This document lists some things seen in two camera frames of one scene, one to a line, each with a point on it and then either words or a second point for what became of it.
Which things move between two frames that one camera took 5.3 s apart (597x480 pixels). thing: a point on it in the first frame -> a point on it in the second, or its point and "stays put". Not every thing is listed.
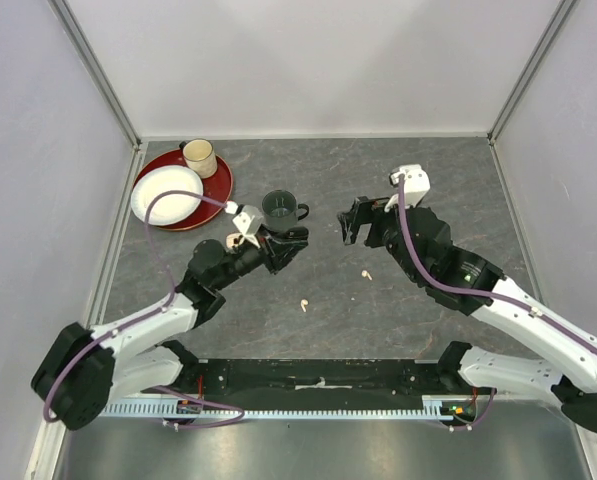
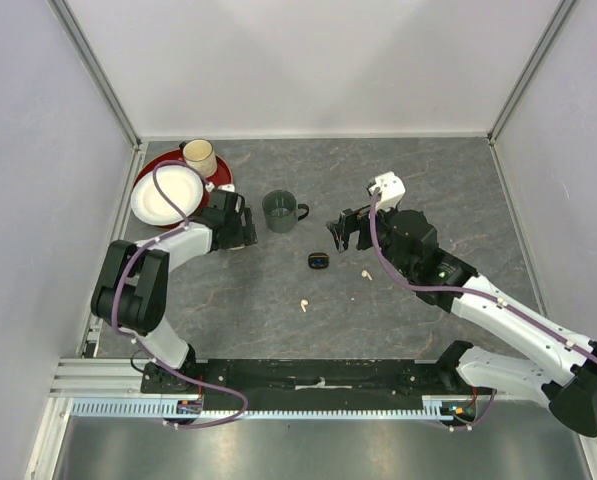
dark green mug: (279, 210) stays put
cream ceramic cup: (199, 154) stays put
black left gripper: (278, 249) -> (245, 235)
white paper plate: (166, 209) stays put
